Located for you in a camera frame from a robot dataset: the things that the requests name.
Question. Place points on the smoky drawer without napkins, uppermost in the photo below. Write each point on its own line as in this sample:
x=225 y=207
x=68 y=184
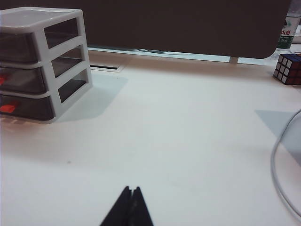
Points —
x=16 y=47

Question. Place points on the black Rubik's cube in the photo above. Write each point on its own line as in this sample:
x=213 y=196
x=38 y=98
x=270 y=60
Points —
x=288 y=68

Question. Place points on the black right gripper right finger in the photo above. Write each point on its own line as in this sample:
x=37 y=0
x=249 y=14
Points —
x=141 y=212

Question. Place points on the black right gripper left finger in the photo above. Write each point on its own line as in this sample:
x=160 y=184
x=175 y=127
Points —
x=120 y=212

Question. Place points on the brown desk partition panel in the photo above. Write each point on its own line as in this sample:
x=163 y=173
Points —
x=164 y=23

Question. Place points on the smoky drawer lowest tier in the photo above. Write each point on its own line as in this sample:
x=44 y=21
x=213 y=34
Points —
x=30 y=108

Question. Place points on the white plastic drawer cabinet frame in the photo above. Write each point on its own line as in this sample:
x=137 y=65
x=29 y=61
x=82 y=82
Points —
x=38 y=35

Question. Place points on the clear water bottle green label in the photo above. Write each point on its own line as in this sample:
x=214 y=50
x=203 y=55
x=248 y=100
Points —
x=285 y=35

